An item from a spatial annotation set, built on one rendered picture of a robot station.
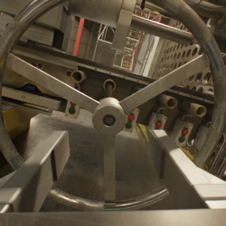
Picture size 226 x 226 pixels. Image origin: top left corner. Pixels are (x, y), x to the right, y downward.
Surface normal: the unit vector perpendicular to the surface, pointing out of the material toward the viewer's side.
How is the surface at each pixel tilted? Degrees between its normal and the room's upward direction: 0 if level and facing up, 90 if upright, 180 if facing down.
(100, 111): 90
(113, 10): 121
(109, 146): 90
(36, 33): 90
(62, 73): 90
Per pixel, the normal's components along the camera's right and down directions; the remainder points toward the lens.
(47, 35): 0.02, 0.25
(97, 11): -0.18, 0.86
